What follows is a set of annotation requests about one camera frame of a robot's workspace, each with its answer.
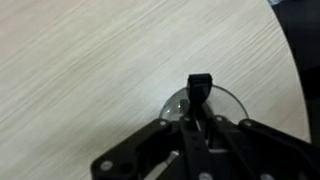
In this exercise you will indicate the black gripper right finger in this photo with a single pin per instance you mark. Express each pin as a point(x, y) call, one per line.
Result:
point(246, 150)

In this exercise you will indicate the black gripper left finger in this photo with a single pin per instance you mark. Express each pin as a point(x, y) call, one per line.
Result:
point(160, 146)

